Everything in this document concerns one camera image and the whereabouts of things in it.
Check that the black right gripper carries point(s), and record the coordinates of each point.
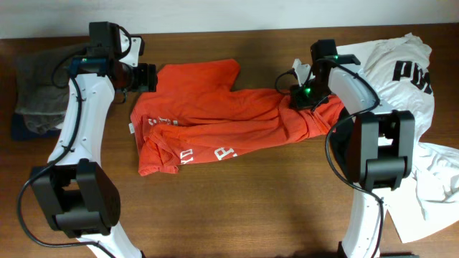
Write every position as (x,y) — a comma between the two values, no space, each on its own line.
(299,102)

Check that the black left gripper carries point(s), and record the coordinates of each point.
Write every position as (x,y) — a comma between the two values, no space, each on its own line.
(147,78)

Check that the orange red printed t-shirt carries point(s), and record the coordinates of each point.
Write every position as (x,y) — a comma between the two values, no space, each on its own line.
(194,116)

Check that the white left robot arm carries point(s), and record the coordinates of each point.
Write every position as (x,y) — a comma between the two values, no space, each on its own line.
(74,193)

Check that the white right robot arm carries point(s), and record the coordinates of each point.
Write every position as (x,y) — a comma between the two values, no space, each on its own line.
(370,149)

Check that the black garment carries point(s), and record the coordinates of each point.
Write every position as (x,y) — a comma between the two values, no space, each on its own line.
(341,147)

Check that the folded grey garment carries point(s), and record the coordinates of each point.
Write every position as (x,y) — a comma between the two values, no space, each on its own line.
(42,87)

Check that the folded navy blue garment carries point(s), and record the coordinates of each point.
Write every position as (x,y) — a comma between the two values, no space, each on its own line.
(21,130)

